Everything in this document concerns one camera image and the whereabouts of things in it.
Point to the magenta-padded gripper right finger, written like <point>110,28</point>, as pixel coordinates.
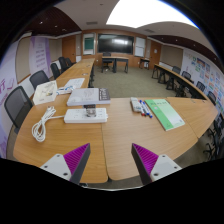
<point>145,159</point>

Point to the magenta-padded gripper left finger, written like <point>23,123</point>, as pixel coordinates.
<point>77,159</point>

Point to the white power strip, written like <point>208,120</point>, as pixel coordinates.
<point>75,116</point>

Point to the red whiteboard marker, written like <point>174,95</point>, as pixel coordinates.
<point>141,111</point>

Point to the green booklet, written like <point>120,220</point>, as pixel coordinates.
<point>164,113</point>

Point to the white remote control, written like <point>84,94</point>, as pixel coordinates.
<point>135,105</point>

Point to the white book with maroon spine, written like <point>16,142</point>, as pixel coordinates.
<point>85,96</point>

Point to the blue and white packet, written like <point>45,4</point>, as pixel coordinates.
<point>65,90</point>

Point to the white cardboard box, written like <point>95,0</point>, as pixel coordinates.
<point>45,92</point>

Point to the white paper sheet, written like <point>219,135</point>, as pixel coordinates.
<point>75,82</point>

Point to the long wooden table row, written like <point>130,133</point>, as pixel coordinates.
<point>176,78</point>

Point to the small wooden side table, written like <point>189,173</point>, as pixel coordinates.
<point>144,60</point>

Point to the dark-legged wooden desk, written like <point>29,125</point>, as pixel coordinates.
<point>116,59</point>

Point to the brown wooden door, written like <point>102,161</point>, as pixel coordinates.
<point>155,53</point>
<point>69,48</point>

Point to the black desk chair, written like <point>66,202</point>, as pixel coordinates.
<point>106,56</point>

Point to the bright ceiling light panel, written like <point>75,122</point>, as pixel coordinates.
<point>146,13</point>

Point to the colourful wall posters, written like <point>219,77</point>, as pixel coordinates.
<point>208,78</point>

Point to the purple wall banner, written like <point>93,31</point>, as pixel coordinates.
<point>40,56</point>

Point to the white wall whiteboard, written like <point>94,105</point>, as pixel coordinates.
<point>140,46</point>

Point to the green wall board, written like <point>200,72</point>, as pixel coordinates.
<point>88,44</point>

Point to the black wall screen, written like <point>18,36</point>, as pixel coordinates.
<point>115,43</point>

